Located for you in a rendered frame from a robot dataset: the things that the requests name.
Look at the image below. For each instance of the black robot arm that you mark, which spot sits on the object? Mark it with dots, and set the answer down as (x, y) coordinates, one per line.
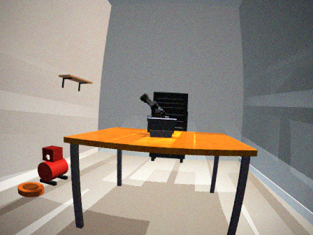
(153, 105)

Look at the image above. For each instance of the white switch panel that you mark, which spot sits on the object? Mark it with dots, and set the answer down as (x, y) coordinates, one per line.
(161, 127)

